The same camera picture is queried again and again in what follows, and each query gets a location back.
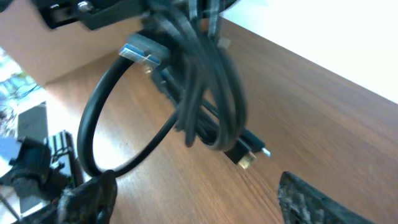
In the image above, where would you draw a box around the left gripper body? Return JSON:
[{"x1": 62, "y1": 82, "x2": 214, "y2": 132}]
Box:
[{"x1": 30, "y1": 0, "x2": 240, "y2": 31}]

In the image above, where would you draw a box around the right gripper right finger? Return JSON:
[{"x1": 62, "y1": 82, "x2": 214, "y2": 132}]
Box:
[{"x1": 278, "y1": 171, "x2": 372, "y2": 224}]

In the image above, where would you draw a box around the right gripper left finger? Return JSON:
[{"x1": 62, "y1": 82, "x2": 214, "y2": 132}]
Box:
[{"x1": 57, "y1": 170, "x2": 118, "y2": 224}]

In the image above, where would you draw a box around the thin black USB cable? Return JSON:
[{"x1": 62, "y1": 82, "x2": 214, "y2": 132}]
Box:
[{"x1": 152, "y1": 70, "x2": 272, "y2": 158}]

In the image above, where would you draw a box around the brown cardboard box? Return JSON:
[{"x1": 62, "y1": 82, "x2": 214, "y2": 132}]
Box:
[{"x1": 1, "y1": 1, "x2": 141, "y2": 85}]

